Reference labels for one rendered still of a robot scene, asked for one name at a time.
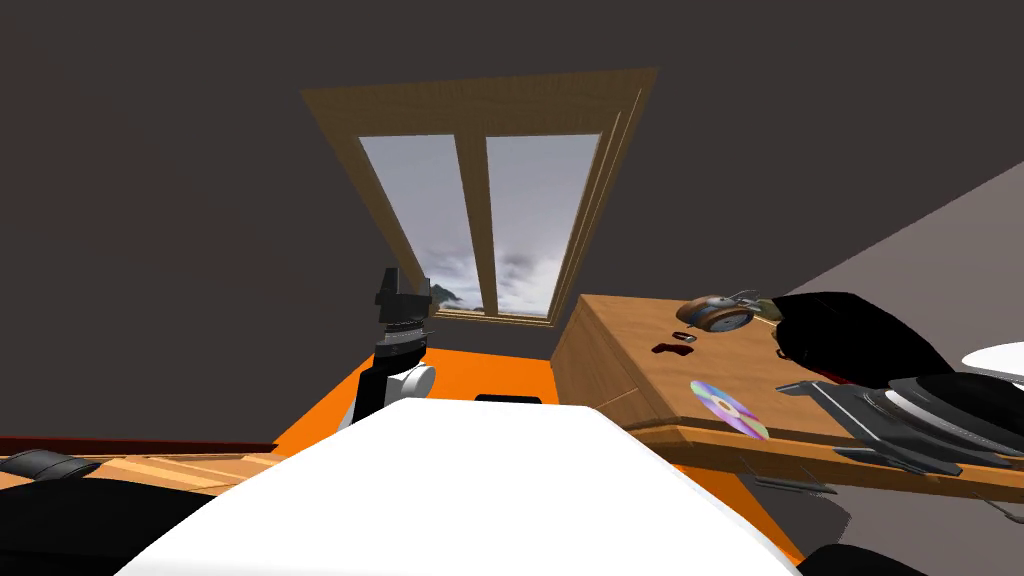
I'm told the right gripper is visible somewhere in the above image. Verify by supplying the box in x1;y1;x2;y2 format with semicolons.
775;379;965;479

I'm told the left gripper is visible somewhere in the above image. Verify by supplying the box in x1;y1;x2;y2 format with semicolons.
375;267;434;326

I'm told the black rounded object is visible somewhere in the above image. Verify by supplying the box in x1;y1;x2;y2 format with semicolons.
755;291;955;391

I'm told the shiny compact disc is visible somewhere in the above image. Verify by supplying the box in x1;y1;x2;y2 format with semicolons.
689;379;772;442

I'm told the brown round alarm clock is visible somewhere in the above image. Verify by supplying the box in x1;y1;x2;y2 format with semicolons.
675;291;763;336

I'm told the wooden framed window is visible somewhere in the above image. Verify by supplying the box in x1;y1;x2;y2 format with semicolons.
301;67;660;329

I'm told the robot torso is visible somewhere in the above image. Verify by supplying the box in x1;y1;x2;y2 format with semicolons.
114;392;803;576

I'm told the wooden desk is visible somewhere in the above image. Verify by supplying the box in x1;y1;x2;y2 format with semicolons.
549;293;1024;507

